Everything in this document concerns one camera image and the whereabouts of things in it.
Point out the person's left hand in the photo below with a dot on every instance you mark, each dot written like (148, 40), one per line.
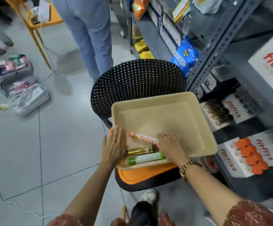
(112, 152)

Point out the person's right hand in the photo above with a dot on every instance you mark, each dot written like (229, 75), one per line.
(173, 149)

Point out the person's right thumb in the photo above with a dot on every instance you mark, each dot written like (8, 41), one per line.
(159, 144)

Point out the person's left middle finger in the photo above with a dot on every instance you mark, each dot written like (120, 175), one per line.
(117, 136)

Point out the person's left little finger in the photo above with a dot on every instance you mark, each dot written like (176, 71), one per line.
(105, 143)

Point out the person's left thumb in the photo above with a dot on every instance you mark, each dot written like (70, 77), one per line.
(124, 154)

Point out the orange and white tube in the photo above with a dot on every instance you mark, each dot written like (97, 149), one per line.
(142, 137)

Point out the beige rectangular tray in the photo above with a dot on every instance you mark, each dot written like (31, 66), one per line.
(169, 115)

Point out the person's right forearm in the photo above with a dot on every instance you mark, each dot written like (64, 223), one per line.
(209, 192)

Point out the person's left forearm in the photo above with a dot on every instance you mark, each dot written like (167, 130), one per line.
(91, 190)

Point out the gold tube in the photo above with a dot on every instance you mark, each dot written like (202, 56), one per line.
(138, 151)

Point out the green and white tube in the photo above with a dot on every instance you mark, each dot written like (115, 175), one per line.
(145, 158)

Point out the orange seat cushion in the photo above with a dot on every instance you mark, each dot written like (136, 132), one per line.
(145, 174)

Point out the gold wristwatch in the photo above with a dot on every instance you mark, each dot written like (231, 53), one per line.
(185, 168)

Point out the person's white shoe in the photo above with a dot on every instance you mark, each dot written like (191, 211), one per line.
(150, 196)

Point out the black perforated chair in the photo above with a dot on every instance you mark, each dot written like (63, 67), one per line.
(136, 79)

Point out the person's black trouser leg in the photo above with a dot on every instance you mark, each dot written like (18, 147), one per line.
(142, 214)

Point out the white box dark berry print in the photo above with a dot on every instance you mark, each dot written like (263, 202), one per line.
(226, 111)

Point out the small dark labelled boxes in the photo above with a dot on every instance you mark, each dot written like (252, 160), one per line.
(206, 85)

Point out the red patterned left sleeve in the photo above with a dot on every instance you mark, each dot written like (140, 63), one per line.
(64, 221)

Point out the red patterned sleeve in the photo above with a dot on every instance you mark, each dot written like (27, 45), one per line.
(64, 221)
(252, 215)

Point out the blue snack packet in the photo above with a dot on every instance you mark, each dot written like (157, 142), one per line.
(184, 57)

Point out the white box orange fruit print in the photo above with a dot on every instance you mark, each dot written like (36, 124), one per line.
(252, 155)

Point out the row of white labelled boxes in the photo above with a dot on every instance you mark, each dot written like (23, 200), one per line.
(167, 32)

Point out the red patterned right sleeve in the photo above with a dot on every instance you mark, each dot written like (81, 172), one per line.
(252, 215)

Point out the grey basket with packets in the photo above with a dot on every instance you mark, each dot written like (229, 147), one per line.
(12, 68)

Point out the grey metal shelf rack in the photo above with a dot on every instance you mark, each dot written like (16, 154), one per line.
(223, 32)

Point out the orange snack packet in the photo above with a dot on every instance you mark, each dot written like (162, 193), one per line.
(138, 7)

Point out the yellow table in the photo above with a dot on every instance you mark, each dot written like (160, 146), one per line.
(33, 28)

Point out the yellow and red labelled packet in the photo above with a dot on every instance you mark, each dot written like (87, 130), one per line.
(180, 10)

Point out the large white box red print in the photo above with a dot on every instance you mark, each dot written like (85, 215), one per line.
(270, 65)

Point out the white bag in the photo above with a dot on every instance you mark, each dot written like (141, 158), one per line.
(42, 10)

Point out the white packet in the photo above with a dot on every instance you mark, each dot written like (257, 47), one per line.
(207, 4)

